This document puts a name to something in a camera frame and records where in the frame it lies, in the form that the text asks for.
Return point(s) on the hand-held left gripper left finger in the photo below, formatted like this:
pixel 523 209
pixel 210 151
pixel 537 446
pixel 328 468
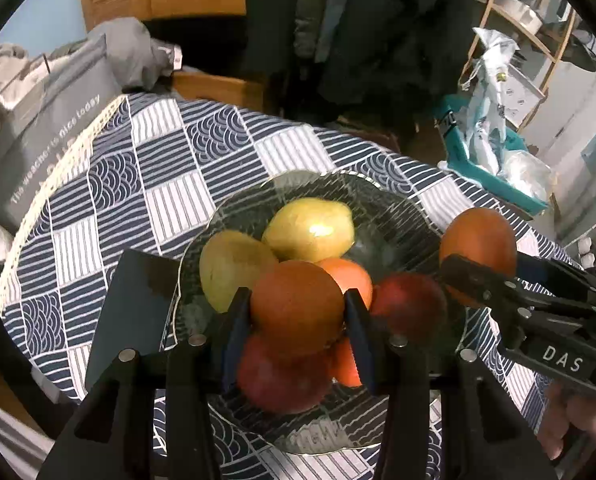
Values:
pixel 238 340

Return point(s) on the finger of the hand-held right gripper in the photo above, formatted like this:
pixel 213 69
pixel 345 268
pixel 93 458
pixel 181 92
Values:
pixel 477 280
pixel 532 266

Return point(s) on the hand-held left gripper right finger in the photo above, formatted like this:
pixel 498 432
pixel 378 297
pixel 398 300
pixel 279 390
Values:
pixel 360 340

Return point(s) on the small tangerine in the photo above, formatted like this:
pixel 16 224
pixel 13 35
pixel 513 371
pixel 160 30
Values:
pixel 298 310
pixel 345 365

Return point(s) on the orange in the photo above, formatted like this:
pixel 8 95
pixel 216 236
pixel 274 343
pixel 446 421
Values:
pixel 477 240
pixel 350 280

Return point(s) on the red apple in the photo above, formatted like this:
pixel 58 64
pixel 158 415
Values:
pixel 410 305
pixel 278 377

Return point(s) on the yellow-green pear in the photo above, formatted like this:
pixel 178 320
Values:
pixel 230 265
pixel 308 230

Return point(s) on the glass plate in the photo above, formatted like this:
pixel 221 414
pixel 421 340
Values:
pixel 392 220

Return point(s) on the person's right hand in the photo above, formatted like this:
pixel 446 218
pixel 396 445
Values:
pixel 577 420

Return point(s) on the clear plastic bag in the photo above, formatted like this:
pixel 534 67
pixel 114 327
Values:
pixel 525 172

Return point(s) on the black smartphone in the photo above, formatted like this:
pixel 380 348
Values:
pixel 128 310

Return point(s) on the teal bag with plastic wraps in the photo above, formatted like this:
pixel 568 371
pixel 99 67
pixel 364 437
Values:
pixel 472 165

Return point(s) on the white printed storage box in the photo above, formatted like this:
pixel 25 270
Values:
pixel 520 100

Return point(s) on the navy white patterned tablecloth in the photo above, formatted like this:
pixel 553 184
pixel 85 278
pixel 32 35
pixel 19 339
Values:
pixel 178 160

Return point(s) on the grey hanging bag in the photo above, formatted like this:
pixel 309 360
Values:
pixel 585 52

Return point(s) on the light grey cloth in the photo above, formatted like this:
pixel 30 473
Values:
pixel 3 435

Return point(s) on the black coat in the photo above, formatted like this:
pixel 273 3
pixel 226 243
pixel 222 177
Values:
pixel 402 35

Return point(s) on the wooden shelf rack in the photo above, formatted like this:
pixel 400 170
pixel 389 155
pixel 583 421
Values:
pixel 486 10

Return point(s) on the grey printed pouch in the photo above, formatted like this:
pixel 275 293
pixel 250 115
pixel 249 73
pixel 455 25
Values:
pixel 48 135

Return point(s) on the grey clothes pile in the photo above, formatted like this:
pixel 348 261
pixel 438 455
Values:
pixel 128 55

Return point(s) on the grey-blue jacket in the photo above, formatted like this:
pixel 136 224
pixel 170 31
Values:
pixel 328 10

